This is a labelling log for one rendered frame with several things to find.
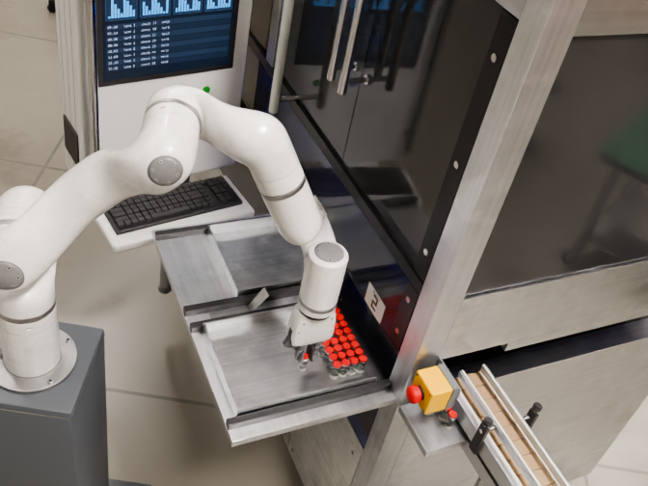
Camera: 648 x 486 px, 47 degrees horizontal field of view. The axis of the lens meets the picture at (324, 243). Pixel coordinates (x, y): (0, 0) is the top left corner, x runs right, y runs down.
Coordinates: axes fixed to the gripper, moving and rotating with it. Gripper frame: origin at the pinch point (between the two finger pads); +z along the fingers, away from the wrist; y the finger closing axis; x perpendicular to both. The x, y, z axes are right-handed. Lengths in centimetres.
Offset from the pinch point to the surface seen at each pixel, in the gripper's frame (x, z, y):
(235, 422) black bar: 11.1, 3.9, 20.2
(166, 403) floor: -61, 94, 14
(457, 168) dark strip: 8, -56, -18
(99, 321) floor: -105, 94, 28
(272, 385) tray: 2.7, 5.7, 8.4
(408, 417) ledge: 19.5, 6.0, -18.7
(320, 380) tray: 4.5, 5.7, -3.0
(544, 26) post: 16, -88, -18
